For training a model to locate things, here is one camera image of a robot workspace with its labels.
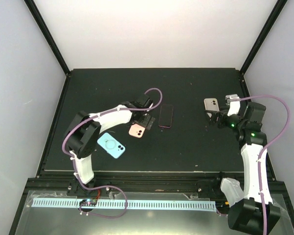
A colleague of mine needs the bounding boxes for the beige phone case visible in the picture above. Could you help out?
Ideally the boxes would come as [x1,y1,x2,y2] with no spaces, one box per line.
[204,98,219,112]

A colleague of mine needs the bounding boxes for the pink phone case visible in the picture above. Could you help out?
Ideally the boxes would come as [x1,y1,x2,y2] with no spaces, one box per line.
[129,124,145,138]

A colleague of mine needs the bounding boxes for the purple phone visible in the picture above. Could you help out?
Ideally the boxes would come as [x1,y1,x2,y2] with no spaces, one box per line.
[158,104,174,128]

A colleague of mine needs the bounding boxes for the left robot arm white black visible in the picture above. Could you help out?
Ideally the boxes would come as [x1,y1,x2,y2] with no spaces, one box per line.
[62,94,154,195]

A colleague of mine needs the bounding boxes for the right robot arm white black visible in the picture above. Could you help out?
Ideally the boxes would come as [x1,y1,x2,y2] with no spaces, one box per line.
[204,98,281,235]

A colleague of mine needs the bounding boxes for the blue phone case with phone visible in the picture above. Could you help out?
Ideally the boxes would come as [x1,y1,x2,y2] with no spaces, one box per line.
[97,133,126,159]

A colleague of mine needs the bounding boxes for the small circuit board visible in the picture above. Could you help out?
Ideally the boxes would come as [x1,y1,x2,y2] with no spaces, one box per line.
[79,199,97,207]

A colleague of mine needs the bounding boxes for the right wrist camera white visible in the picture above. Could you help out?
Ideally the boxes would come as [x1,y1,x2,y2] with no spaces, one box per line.
[225,94,240,116]

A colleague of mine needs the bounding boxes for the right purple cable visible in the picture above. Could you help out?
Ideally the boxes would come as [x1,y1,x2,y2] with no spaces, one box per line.
[232,94,290,235]

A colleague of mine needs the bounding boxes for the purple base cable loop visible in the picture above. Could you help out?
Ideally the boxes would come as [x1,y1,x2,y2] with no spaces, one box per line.
[78,185,128,219]

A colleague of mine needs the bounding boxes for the black aluminium rail base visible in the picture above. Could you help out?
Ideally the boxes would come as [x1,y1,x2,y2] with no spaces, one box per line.
[26,170,294,196]

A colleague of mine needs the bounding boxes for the right black frame post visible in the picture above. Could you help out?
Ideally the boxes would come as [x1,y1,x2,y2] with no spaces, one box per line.
[240,0,287,75]

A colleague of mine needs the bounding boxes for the black frame post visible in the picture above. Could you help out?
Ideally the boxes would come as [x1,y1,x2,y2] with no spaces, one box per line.
[24,0,70,75]
[240,0,287,75]

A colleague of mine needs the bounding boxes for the white slotted cable duct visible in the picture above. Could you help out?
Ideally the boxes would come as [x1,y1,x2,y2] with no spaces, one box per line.
[31,198,216,212]

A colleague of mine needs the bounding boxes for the left black frame post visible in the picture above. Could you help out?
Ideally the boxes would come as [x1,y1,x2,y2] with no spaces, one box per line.
[24,0,70,75]

